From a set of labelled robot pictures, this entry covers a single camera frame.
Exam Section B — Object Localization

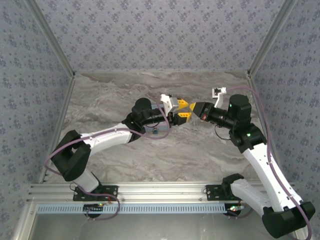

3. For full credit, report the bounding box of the light blue cartoon tin box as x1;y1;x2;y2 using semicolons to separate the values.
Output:
146;103;172;134

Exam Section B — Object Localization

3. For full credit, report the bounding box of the small controller board with lights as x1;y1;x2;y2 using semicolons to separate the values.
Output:
83;203;105;219
225;204;245;217

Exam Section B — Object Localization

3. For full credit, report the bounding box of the grey metal tray panel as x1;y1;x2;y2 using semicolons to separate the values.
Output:
12;202;278;240

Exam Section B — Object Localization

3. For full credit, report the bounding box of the aluminium side rail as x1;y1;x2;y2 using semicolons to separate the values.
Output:
37;74;77;185
246;73;287;182

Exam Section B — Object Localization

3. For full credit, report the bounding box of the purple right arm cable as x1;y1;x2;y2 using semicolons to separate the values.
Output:
224;85;313;240

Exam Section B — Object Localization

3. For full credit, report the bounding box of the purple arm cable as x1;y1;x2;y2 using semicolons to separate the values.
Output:
44;98;173;222
224;85;313;240

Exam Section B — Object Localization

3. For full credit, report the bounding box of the wide aluminium mounting rail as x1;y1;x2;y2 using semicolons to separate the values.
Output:
26;181;296;204

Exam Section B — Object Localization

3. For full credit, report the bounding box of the aluminium corner post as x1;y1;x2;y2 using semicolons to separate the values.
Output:
246;0;300;77
24;0;77;77

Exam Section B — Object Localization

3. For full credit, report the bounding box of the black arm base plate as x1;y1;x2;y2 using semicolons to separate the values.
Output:
72;184;119;202
205;184;242;201

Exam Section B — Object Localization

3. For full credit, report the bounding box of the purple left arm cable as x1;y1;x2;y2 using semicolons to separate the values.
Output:
44;98;173;222

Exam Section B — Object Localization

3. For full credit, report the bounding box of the white slotted cable duct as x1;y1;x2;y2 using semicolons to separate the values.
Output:
35;203;242;215

